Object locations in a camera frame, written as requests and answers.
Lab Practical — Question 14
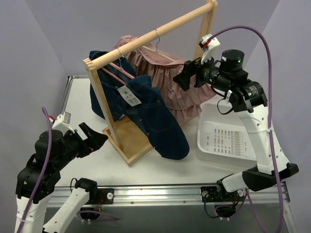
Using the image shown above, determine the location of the pink pleated skirt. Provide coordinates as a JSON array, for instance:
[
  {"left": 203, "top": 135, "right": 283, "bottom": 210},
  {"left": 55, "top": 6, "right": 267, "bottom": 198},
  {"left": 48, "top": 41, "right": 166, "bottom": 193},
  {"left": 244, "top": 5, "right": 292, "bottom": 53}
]
[{"left": 125, "top": 43, "right": 215, "bottom": 123}]

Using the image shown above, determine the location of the cream hanger with metal hook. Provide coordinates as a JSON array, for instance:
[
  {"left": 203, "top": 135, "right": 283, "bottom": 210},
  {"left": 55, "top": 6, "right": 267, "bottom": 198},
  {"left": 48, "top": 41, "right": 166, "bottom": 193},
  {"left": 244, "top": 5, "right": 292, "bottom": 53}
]
[{"left": 142, "top": 29, "right": 176, "bottom": 62}]

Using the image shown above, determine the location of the pink hanger with metal hook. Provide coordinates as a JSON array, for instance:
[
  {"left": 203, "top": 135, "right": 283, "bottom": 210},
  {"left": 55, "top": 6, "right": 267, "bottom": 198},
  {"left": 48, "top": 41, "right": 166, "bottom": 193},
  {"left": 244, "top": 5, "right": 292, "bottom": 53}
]
[{"left": 102, "top": 48, "right": 136, "bottom": 84}]

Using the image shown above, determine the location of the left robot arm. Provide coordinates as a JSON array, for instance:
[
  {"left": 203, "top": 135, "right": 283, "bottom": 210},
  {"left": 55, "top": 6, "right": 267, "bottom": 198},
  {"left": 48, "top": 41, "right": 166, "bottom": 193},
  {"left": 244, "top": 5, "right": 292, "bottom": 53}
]
[{"left": 15, "top": 122, "right": 108, "bottom": 233}]

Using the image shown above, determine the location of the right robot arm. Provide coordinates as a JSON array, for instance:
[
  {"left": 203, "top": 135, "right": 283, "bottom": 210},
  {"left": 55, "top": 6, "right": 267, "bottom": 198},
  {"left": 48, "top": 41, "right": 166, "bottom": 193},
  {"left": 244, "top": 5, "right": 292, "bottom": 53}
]
[{"left": 173, "top": 50, "right": 299, "bottom": 200}]

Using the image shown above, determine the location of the wooden clothes rack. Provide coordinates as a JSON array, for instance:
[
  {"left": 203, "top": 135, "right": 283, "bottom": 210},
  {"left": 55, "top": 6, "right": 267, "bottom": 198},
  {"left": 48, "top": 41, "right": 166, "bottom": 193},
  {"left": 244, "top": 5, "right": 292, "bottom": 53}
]
[{"left": 83, "top": 0, "right": 218, "bottom": 166}]

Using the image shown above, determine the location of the white paper price tag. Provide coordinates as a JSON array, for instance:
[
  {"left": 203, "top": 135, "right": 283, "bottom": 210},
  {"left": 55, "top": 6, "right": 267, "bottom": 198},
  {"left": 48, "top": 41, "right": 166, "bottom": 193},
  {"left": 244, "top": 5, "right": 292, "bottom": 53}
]
[{"left": 117, "top": 85, "right": 141, "bottom": 107}]

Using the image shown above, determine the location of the white plastic basket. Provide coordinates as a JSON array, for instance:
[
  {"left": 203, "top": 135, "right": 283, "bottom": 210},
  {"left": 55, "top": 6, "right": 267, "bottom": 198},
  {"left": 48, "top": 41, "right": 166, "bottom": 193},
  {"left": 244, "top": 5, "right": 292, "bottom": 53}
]
[{"left": 197, "top": 102, "right": 257, "bottom": 166}]

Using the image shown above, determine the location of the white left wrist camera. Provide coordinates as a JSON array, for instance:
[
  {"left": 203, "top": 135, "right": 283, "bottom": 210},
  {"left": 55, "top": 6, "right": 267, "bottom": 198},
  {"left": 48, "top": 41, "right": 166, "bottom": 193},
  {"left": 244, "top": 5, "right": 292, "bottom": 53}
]
[{"left": 49, "top": 111, "right": 74, "bottom": 135}]

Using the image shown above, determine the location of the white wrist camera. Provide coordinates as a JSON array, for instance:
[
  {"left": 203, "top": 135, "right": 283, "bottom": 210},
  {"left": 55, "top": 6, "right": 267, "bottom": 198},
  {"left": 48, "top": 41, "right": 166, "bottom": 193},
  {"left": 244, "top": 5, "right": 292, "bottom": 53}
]
[
  {"left": 49, "top": 111, "right": 74, "bottom": 135},
  {"left": 198, "top": 34, "right": 220, "bottom": 64}
]

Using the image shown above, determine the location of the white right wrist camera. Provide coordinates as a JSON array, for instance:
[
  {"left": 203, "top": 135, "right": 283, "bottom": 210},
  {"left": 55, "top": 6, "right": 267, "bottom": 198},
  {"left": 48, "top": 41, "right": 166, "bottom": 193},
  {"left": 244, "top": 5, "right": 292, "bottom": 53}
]
[{"left": 198, "top": 34, "right": 220, "bottom": 64}]

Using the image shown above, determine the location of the aluminium mounting rail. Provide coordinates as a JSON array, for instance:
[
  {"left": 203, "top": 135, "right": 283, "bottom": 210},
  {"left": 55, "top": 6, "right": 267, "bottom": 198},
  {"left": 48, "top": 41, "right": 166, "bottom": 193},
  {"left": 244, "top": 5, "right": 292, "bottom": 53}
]
[{"left": 48, "top": 183, "right": 290, "bottom": 208}]

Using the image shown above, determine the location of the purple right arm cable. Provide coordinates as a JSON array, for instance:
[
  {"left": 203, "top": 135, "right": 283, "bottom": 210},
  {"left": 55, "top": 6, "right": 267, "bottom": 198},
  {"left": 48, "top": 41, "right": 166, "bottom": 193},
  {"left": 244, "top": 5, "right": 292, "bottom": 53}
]
[{"left": 211, "top": 25, "right": 285, "bottom": 233}]

